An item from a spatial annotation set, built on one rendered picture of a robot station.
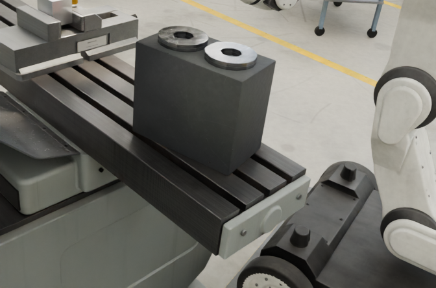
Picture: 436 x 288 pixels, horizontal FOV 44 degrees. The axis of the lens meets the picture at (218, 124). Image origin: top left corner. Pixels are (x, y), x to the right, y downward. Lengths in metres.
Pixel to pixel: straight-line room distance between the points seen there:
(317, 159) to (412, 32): 1.72
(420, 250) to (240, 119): 0.63
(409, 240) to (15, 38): 1.00
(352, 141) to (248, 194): 2.19
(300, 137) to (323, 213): 1.50
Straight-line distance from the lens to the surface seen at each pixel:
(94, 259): 1.37
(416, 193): 1.35
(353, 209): 1.58
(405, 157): 1.31
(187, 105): 0.94
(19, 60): 1.23
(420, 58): 1.21
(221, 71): 0.88
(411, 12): 1.18
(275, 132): 2.99
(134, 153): 0.99
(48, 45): 1.26
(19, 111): 1.27
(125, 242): 1.41
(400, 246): 1.38
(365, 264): 1.45
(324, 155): 2.89
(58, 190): 1.17
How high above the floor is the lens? 1.52
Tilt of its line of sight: 31 degrees down
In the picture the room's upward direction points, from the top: 7 degrees clockwise
